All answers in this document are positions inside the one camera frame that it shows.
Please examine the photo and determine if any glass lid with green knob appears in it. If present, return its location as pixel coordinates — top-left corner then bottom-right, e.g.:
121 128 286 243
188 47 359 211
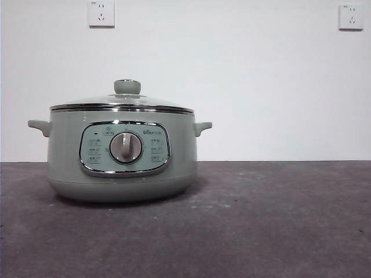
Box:
49 78 195 112

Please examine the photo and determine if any sage green electric pot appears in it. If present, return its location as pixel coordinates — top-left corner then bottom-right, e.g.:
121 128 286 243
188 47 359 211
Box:
27 107 213 203

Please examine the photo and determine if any white wall socket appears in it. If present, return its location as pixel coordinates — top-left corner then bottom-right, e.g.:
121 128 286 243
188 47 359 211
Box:
339 3 365 31
88 0 115 28

